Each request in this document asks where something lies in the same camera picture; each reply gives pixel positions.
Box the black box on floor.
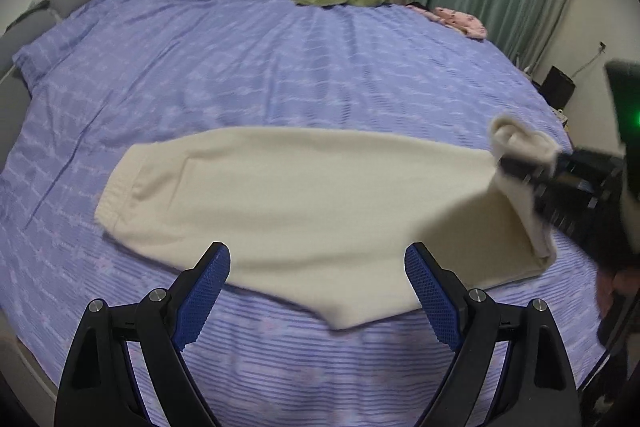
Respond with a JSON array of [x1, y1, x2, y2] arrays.
[[539, 66, 576, 110]]

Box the purple pillow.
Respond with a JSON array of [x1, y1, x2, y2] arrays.
[[12, 0, 131, 93]]

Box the person's right hand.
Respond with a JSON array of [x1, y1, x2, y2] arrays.
[[596, 268, 640, 319]]

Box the grey padded headboard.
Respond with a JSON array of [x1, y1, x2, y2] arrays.
[[1, 0, 91, 160]]

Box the cream white pants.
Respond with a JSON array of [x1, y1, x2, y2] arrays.
[[94, 116, 561, 329]]

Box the pink patterned garment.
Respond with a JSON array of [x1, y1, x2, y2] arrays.
[[407, 4, 487, 41]]

